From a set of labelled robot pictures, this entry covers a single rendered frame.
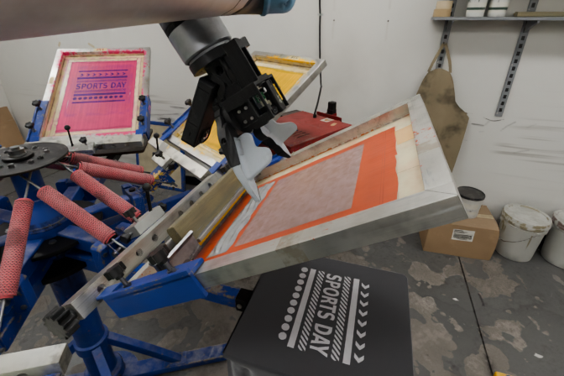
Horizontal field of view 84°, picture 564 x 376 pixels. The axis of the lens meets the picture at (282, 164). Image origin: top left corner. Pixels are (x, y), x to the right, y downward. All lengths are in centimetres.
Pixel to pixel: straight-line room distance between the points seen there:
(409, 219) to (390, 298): 69
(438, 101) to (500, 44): 53
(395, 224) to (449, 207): 7
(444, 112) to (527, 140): 66
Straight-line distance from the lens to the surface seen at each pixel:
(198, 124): 47
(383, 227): 47
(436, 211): 46
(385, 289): 115
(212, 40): 43
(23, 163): 137
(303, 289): 110
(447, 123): 279
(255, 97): 43
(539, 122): 300
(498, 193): 318
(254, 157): 41
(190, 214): 85
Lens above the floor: 176
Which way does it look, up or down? 26 degrees down
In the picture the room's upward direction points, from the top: straight up
